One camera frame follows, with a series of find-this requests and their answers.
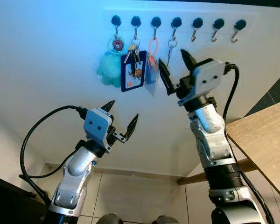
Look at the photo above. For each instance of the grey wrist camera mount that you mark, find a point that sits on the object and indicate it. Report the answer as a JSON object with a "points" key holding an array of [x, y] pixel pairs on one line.
{"points": [[208, 77], [97, 123]]}

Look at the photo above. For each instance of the grey right robot leg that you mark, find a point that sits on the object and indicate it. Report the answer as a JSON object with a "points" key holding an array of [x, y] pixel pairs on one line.
{"points": [[166, 220]]}

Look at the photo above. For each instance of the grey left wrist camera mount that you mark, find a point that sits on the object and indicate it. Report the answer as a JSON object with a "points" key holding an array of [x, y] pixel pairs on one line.
{"points": [[97, 123]]}

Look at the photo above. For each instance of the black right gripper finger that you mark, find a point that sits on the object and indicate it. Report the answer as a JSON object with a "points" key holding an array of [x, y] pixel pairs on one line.
{"points": [[188, 59], [164, 77]]}

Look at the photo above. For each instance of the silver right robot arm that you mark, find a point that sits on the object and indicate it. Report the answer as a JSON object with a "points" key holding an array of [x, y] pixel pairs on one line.
{"points": [[214, 140]]}

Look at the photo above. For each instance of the light wooden table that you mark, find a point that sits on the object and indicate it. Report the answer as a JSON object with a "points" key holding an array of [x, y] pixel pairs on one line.
{"points": [[263, 140]]}

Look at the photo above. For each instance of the wooden table leg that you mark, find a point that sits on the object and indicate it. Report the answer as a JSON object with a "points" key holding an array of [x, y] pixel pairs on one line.
{"points": [[196, 178]]}

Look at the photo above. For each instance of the black furniture piece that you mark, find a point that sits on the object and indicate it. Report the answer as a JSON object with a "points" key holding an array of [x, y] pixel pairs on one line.
{"points": [[11, 203]]}

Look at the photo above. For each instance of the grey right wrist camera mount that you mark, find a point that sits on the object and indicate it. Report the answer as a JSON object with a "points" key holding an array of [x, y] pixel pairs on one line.
{"points": [[208, 77]]}

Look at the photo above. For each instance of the orange loop clear card holder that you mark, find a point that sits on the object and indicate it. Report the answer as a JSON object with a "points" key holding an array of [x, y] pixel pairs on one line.
{"points": [[151, 78]]}

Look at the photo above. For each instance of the white wall hook rack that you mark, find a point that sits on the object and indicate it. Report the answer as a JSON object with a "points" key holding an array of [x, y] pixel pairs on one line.
{"points": [[186, 13]]}

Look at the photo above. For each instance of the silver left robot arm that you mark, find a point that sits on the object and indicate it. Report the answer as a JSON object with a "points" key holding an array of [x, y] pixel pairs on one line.
{"points": [[79, 168]]}

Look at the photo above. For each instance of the blue card holder with keys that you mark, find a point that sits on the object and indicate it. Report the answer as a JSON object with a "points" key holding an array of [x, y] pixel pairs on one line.
{"points": [[129, 80]]}

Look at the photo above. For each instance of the black knob metal hook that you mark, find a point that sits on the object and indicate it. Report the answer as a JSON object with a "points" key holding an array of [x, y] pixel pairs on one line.
{"points": [[136, 21], [218, 23], [240, 24], [156, 21], [116, 20], [176, 22], [197, 23]]}

